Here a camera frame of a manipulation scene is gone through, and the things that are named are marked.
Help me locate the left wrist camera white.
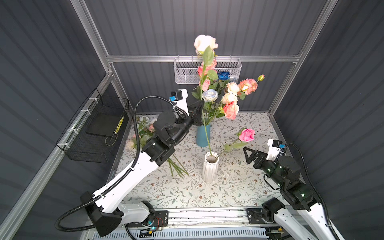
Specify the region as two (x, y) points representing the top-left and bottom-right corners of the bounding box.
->
(169, 89), (189, 116)

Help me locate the black wire basket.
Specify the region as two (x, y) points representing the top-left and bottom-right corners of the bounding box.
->
(57, 89), (130, 164)

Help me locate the blue ceramic vase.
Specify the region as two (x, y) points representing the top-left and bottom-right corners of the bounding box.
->
(196, 124), (211, 148)

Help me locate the pink coral rose stem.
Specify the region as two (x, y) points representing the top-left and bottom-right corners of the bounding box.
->
(209, 101), (240, 121)

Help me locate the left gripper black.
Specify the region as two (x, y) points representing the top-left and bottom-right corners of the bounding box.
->
(168, 98), (200, 147)

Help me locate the large pink rose stem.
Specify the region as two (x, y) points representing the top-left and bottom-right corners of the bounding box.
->
(198, 59), (217, 78)

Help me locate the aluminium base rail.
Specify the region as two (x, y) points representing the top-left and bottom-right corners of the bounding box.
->
(89, 206), (331, 232)

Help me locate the blue artificial rose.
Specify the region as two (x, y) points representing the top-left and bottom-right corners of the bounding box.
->
(218, 72), (230, 90)

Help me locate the peach rose flower stem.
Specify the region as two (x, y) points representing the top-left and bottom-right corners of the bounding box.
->
(237, 75), (265, 100)

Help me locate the pile of artificial flowers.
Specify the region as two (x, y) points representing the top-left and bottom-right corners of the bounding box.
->
(124, 116), (189, 178)

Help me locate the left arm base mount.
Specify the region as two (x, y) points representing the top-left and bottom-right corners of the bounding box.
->
(145, 211), (169, 229)

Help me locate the magenta pink rose stem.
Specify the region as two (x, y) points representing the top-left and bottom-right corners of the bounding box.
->
(218, 128), (256, 156)

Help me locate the floral patterned table mat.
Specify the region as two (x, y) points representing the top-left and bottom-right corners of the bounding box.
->
(123, 112), (281, 209)

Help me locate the white ribbed ceramic vase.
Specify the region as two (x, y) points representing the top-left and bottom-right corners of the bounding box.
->
(202, 152), (220, 183)

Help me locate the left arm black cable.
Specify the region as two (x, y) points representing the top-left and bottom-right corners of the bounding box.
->
(54, 95), (181, 232)

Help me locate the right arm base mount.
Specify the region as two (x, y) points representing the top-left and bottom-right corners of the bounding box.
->
(246, 208), (269, 225)

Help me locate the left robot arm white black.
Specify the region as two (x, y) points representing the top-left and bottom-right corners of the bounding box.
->
(81, 101), (204, 237)

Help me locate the white rose stem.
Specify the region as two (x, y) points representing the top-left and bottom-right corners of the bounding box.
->
(202, 89), (218, 124)

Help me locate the small pale pink rose stem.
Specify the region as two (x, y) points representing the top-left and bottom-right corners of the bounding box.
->
(199, 79), (211, 92)

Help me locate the white wire mesh basket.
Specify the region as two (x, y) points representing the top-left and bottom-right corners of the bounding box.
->
(174, 57), (242, 85)

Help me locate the white peony flower stem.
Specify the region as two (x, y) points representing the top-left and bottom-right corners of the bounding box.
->
(216, 82), (240, 107)

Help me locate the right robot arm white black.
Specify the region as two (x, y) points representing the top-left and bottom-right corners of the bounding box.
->
(243, 146), (343, 240)

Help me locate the cream rose stem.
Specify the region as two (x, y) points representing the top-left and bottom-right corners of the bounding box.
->
(193, 35), (218, 152)

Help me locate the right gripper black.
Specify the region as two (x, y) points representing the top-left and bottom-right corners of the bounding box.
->
(243, 145), (286, 189)

